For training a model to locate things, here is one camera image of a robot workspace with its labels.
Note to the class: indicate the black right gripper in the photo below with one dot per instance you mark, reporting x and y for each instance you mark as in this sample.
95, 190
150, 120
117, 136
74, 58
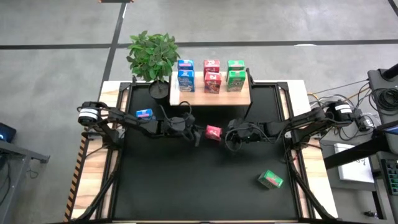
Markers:
239, 130

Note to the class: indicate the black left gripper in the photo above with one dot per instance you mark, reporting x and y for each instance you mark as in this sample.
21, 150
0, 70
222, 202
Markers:
177, 127

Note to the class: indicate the red Froot Loops box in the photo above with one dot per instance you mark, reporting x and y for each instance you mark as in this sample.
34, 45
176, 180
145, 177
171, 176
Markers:
213, 84
211, 65
213, 133

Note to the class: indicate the blue Rice Krispies box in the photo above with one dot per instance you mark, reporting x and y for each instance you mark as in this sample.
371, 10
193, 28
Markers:
186, 81
144, 113
185, 64

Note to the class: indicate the green Apple Jacks box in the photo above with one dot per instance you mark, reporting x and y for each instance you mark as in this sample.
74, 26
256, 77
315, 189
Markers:
236, 81
235, 64
270, 179

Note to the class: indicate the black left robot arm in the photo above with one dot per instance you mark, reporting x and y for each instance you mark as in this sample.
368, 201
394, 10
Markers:
130, 119

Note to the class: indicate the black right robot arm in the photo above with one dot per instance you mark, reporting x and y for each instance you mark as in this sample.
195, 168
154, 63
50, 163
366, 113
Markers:
304, 119

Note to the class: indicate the black table mat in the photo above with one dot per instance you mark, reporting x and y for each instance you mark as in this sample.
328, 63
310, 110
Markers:
202, 186

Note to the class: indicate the green plant in black pot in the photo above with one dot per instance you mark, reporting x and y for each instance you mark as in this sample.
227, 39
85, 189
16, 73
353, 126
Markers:
152, 57

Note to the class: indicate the black slanted beam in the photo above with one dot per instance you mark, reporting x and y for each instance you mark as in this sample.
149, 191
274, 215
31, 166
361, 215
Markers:
351, 154

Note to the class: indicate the white box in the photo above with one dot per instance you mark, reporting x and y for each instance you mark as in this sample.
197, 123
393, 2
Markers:
354, 169

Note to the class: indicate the yellow black hazard tape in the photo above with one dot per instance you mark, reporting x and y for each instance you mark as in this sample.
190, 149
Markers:
74, 180

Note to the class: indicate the small black floor object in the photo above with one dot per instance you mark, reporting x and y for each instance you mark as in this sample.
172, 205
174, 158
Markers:
370, 214

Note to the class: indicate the teal key control panel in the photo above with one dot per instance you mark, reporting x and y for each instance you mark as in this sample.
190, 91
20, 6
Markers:
392, 177

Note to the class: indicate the grey side desk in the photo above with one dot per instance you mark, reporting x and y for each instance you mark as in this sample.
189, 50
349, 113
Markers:
25, 153

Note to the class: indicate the dark monitor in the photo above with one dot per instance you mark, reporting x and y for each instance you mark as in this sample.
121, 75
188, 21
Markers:
6, 133

